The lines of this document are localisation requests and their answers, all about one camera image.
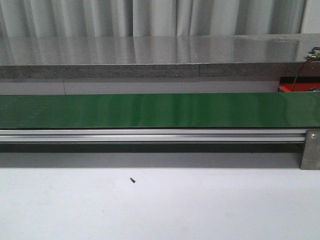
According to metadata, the green conveyor belt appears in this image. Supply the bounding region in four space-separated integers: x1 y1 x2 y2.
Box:
0 92 320 129

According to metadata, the grey stone counter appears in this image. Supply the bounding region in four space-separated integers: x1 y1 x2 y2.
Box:
0 33 320 79

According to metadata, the red plastic bin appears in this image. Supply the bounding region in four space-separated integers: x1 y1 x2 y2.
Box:
278 77 320 92

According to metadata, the green circuit board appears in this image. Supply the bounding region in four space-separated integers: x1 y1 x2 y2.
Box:
305 47 320 61

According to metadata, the white pleated curtain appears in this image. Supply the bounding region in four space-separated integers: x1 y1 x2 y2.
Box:
0 0 306 37

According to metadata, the aluminium conveyor rail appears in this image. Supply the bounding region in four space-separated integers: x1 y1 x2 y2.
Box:
0 128 307 143

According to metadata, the metal support bracket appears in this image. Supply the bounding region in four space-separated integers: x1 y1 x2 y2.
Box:
300 129 320 170

